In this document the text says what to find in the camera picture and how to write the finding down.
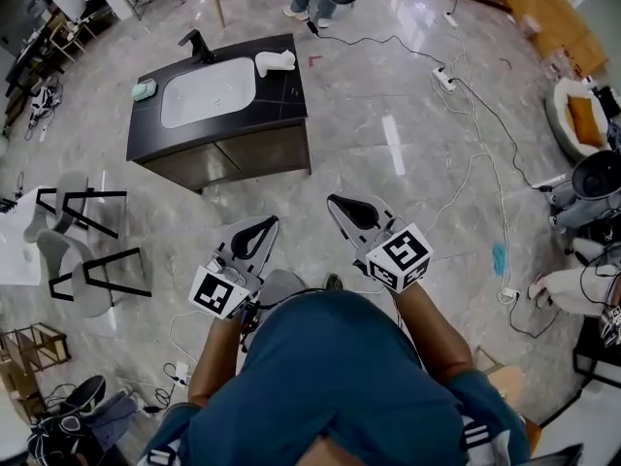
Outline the person's right forearm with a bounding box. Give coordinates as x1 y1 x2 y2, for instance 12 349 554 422
395 282 474 387

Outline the light wooden coffee table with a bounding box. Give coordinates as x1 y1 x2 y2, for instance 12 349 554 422
473 347 528 407

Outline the black faucet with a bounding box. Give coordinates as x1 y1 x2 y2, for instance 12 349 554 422
178 28 217 66

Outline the brown frame side table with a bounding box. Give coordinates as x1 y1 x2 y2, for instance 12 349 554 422
0 322 72 373

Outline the orange armchair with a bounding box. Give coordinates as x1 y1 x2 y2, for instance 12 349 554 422
521 415 543 455

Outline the person's left forearm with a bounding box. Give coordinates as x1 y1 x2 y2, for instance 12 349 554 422
187 311 244 410

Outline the person's blue shirt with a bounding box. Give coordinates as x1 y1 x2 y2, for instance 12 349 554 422
143 288 530 466

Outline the white round pet bed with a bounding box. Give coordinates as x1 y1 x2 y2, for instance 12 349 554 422
543 76 612 162

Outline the long white cable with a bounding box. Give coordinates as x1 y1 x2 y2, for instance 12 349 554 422
431 73 515 293
167 152 491 366

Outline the person's left leg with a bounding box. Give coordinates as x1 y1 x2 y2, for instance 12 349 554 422
259 268 307 310

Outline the white table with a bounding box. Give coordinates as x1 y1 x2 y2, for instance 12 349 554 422
0 185 54 288

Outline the black adapter with cable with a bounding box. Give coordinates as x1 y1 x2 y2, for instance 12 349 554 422
143 361 190 415

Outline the white sink basin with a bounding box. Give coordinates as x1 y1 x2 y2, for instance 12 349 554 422
159 55 257 130

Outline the pale green soap dish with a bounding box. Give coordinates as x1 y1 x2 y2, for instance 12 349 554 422
133 78 159 103

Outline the orange cushion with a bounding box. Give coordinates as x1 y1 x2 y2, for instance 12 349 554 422
566 94 605 146

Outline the black low table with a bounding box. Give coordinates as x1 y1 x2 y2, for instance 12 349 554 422
572 316 621 390

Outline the white device with cables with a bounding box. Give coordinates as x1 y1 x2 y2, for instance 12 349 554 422
26 83 65 135

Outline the person's left shoulder strap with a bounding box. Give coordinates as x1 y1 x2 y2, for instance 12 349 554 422
145 447 183 466

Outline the light wooden chair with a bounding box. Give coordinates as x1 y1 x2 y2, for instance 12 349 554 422
48 15 98 65

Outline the dark wooden vanity cabinet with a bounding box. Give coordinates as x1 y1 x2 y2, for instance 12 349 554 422
125 32 312 193

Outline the black waist-mounted device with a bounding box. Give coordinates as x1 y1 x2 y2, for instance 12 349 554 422
237 298 263 353

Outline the brown cardboard boxes pile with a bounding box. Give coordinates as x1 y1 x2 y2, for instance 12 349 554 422
494 0 610 75

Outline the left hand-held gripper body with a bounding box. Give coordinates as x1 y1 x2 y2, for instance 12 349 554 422
187 255 266 320

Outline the long black cable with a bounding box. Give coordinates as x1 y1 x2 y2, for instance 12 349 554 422
450 78 557 192
306 19 447 75

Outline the blue cloth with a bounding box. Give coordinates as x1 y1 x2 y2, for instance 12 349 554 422
490 241 511 279

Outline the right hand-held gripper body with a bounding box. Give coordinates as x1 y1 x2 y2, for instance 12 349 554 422
352 222 434 294

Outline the white towel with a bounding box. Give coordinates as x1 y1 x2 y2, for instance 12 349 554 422
254 49 297 80

